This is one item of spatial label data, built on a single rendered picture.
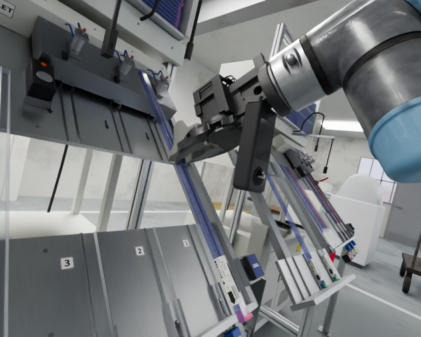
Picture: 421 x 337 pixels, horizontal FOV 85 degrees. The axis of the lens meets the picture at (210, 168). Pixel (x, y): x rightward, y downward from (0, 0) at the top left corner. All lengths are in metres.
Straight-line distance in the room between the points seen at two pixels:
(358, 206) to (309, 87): 3.90
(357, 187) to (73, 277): 4.07
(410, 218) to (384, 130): 8.79
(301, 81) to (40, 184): 3.86
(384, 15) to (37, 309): 0.45
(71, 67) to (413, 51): 0.54
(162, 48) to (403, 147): 0.75
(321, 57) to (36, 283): 0.40
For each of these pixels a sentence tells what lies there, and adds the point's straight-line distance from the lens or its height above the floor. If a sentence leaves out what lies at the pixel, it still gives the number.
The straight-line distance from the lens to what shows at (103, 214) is 0.99.
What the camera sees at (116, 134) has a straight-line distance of 0.57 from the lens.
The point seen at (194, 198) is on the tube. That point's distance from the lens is 0.36.
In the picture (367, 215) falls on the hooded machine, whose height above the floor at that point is 0.78.
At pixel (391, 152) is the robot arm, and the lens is 0.24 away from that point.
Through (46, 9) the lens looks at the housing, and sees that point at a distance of 0.68.
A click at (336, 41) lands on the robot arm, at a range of 0.29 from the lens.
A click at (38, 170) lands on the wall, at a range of 3.94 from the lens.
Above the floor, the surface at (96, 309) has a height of 0.78.
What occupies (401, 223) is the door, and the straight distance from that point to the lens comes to 9.02.
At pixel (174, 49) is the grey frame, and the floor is 1.34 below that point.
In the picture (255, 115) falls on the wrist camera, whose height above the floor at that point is 1.06.
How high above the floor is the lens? 0.99
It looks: 1 degrees down
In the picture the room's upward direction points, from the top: 13 degrees clockwise
